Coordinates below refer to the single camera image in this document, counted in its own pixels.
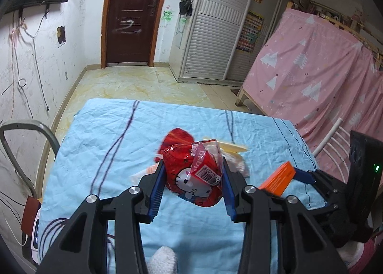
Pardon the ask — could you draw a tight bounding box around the red white tube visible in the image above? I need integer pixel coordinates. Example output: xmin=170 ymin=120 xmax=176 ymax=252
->
xmin=130 ymin=163 xmax=158 ymax=186

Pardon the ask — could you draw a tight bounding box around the orange box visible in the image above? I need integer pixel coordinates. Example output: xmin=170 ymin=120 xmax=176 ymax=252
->
xmin=259 ymin=161 xmax=296 ymax=196

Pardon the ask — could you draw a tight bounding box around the red hello kitty bag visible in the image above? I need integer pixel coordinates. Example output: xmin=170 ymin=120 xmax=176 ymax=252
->
xmin=154 ymin=128 xmax=223 ymax=207

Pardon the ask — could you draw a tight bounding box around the white metal chair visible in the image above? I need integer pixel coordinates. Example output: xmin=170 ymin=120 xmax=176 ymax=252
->
xmin=313 ymin=117 xmax=350 ymax=183

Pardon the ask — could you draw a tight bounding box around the light blue bed sheet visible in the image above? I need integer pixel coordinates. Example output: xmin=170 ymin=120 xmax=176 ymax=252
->
xmin=38 ymin=99 xmax=318 ymax=273

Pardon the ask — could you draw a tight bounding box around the white fluffy glove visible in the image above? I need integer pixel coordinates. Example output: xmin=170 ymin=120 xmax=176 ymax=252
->
xmin=147 ymin=246 xmax=178 ymax=274

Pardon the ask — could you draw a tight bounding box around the pink tree-print curtain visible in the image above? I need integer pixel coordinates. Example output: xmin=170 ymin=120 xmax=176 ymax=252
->
xmin=243 ymin=9 xmax=382 ymax=180

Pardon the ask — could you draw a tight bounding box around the brown box on floor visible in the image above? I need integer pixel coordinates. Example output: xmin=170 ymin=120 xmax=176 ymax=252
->
xmin=21 ymin=196 xmax=41 ymax=236

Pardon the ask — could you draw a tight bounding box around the white louvered wardrobe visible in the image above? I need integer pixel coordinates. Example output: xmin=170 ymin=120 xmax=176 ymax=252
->
xmin=169 ymin=0 xmax=310 ymax=86

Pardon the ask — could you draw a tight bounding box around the dark brown door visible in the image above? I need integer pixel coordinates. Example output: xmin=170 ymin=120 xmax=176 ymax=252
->
xmin=101 ymin=0 xmax=164 ymax=68

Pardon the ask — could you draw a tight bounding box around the colourful wall chart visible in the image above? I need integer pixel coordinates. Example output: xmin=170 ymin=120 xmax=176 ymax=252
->
xmin=236 ymin=11 xmax=264 ymax=53

